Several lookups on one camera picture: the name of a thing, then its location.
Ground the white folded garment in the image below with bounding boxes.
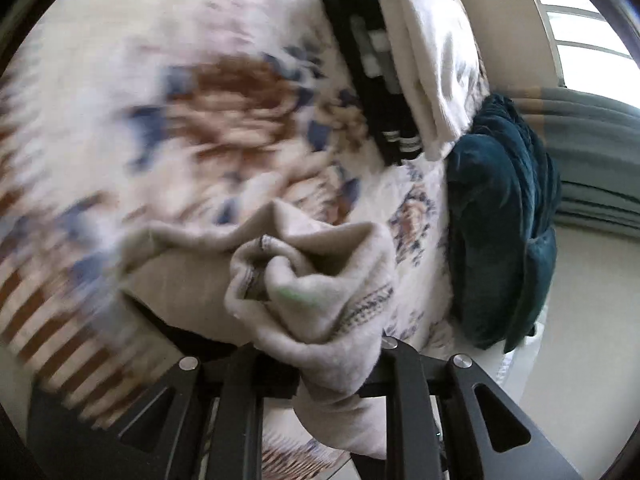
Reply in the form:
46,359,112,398
380,0,473,162

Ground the black folded garment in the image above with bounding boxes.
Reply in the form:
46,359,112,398
321,0,425,166

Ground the grey-green curtain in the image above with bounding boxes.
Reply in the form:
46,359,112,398
492,85,640,231

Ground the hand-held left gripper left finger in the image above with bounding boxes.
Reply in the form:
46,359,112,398
27,347,301,480

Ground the beige long-sleeve shirt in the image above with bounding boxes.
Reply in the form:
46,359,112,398
120,200,401,461

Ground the teal plush blanket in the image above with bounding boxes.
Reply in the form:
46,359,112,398
445,92,563,353

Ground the white headboard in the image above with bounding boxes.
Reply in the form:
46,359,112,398
497,322,541,388

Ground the floral patterned bedspread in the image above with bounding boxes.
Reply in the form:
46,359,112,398
0,0,493,480

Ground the window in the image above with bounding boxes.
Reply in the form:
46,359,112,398
517,0,640,111

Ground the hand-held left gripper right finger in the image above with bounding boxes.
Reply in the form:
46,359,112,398
350,336,583,480

